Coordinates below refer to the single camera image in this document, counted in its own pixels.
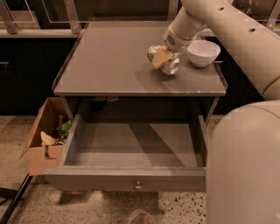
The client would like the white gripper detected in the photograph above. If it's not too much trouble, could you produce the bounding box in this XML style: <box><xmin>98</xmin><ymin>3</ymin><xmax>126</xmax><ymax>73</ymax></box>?
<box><xmin>152</xmin><ymin>24</ymin><xmax>192</xmax><ymax>69</ymax></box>

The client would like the crushed 7up soda can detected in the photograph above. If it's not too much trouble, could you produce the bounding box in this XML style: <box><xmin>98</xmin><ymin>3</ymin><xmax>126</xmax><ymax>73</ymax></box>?
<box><xmin>147</xmin><ymin>45</ymin><xmax>181</xmax><ymax>75</ymax></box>

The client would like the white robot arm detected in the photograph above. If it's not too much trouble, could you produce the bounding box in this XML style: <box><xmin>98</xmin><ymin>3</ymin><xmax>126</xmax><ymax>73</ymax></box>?
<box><xmin>164</xmin><ymin>0</ymin><xmax>280</xmax><ymax>224</ymax></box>

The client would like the grey cabinet with top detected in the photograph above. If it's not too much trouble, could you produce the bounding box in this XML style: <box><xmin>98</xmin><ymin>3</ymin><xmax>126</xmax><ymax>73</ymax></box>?
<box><xmin>52</xmin><ymin>20</ymin><xmax>228</xmax><ymax>123</ymax></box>

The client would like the open grey top drawer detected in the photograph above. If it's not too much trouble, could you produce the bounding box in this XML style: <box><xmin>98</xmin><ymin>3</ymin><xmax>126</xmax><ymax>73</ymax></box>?
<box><xmin>44</xmin><ymin>115</ymin><xmax>207</xmax><ymax>192</ymax></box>

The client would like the round metal drawer knob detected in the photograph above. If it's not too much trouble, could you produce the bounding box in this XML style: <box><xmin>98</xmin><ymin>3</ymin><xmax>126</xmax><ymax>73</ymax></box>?
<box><xmin>134</xmin><ymin>181</ymin><xmax>143</xmax><ymax>191</ymax></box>

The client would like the white ceramic bowl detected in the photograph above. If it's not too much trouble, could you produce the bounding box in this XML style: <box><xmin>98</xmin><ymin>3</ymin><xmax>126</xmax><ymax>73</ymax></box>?
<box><xmin>186</xmin><ymin>40</ymin><xmax>221</xmax><ymax>67</ymax></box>

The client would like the green plastic item in box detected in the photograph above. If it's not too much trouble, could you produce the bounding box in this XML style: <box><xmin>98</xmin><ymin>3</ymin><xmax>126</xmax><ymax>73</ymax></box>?
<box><xmin>61</xmin><ymin>122</ymin><xmax>72</xmax><ymax>138</ymax></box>

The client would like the crumpled beige paper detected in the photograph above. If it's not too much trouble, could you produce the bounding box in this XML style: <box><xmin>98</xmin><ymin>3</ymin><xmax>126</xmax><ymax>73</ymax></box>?
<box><xmin>40</xmin><ymin>131</ymin><xmax>56</xmax><ymax>146</ymax></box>

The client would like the brown cardboard box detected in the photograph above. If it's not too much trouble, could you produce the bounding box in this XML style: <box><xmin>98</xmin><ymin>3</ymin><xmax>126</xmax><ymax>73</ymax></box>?
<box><xmin>21</xmin><ymin>97</ymin><xmax>69</xmax><ymax>176</ymax></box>

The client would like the black floor bar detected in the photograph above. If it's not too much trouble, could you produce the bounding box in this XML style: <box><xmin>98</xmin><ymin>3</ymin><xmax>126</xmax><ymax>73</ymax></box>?
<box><xmin>0</xmin><ymin>174</ymin><xmax>32</xmax><ymax>224</ymax></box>

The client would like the metal window frame rail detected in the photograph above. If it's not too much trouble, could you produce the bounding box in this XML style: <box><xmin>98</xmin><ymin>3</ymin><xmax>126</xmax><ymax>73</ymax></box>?
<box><xmin>0</xmin><ymin>0</ymin><xmax>280</xmax><ymax>39</ymax></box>

